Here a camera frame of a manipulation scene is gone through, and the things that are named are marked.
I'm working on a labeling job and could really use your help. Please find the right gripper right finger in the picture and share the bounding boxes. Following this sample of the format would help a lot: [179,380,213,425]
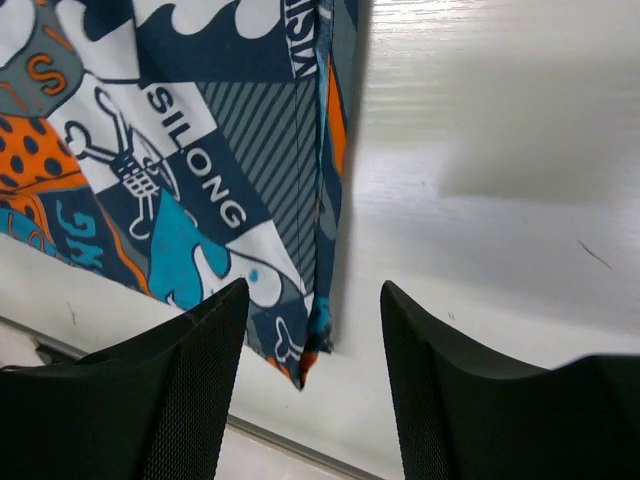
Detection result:
[380,281,639,479]

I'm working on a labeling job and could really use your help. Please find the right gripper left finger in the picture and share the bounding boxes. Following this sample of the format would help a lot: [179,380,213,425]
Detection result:
[1,279,249,479]

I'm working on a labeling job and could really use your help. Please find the colourful patterned shorts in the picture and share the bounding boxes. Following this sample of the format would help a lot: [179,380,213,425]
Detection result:
[1,1,359,388]

